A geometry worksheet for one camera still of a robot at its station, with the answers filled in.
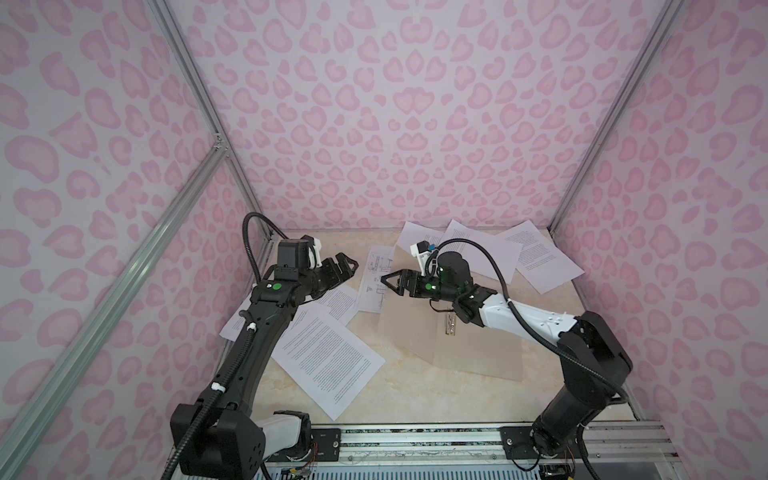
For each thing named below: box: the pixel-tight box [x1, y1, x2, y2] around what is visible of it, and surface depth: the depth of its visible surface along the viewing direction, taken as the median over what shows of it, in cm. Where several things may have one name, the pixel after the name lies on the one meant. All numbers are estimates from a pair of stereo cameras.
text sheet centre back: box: [396, 221, 445, 254], surface depth 124 cm
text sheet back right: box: [497, 220, 585, 295], surface depth 113 cm
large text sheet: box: [271, 307, 385, 421], surface depth 89 cm
